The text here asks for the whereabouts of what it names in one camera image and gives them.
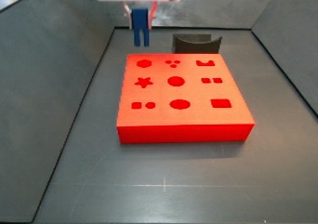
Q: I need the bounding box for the black curved holder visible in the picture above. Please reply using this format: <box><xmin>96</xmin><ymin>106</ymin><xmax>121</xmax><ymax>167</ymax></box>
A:
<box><xmin>172</xmin><ymin>33</ymin><xmax>221</xmax><ymax>54</ymax></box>

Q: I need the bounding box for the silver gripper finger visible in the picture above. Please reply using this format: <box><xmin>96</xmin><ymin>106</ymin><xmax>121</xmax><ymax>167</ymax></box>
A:
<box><xmin>121</xmin><ymin>2</ymin><xmax>132</xmax><ymax>29</ymax></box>
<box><xmin>148</xmin><ymin>2</ymin><xmax>157</xmax><ymax>29</ymax></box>

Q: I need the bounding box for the red shape-sorting board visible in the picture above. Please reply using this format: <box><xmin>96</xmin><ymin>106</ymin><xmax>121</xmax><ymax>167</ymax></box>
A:
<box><xmin>116</xmin><ymin>54</ymin><xmax>255</xmax><ymax>144</ymax></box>

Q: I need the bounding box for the blue two-pronged peg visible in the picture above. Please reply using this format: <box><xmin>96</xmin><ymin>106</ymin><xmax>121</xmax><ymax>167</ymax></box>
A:
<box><xmin>130</xmin><ymin>8</ymin><xmax>149</xmax><ymax>46</ymax></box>

